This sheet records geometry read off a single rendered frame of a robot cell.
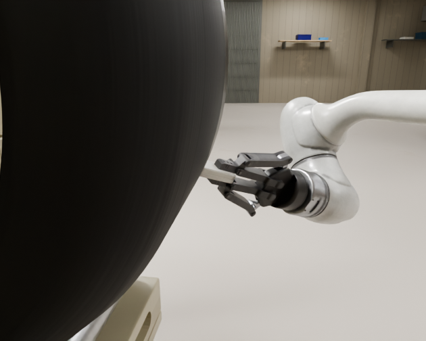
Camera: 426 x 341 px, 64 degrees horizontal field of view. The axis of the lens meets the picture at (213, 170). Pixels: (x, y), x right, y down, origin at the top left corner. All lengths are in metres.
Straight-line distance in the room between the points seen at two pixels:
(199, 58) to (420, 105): 0.48
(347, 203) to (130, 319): 0.46
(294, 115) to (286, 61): 11.72
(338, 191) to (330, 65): 12.23
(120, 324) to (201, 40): 0.36
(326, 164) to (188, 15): 0.56
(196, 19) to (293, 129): 0.56
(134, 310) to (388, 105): 0.53
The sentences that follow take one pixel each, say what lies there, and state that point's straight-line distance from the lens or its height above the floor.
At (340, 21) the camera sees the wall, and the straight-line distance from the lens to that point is 13.03.
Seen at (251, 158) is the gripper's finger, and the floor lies 1.04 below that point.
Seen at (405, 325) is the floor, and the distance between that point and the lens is 2.00.
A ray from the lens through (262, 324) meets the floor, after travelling 1.79.
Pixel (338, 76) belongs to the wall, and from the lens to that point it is 12.99.
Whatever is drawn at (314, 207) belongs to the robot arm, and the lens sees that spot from 0.66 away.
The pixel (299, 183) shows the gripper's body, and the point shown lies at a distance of 0.61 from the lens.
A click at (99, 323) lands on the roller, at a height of 0.90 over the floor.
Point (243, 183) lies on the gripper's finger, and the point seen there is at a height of 0.99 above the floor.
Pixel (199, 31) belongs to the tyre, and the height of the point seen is 1.19.
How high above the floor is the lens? 1.17
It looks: 17 degrees down
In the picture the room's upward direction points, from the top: straight up
